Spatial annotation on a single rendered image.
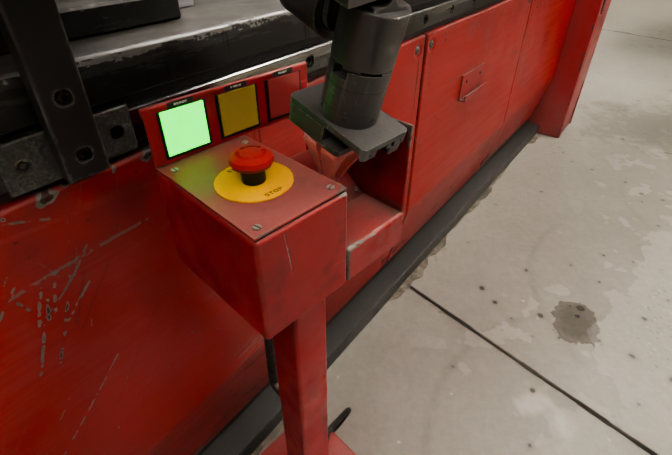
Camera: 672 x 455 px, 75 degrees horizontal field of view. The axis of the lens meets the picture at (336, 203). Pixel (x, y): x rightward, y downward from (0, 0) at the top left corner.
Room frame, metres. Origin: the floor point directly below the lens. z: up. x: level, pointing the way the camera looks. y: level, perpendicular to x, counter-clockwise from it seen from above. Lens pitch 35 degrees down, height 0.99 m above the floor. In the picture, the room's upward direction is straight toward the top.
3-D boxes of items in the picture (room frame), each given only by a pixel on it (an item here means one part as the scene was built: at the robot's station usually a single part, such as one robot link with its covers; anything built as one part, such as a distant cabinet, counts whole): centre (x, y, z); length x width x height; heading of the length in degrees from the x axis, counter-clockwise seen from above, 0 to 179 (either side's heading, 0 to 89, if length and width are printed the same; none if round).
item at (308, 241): (0.38, 0.05, 0.75); 0.20 x 0.16 x 0.18; 136
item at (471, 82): (1.18, -0.38, 0.59); 0.15 x 0.02 x 0.07; 143
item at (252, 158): (0.34, 0.07, 0.79); 0.04 x 0.04 x 0.04
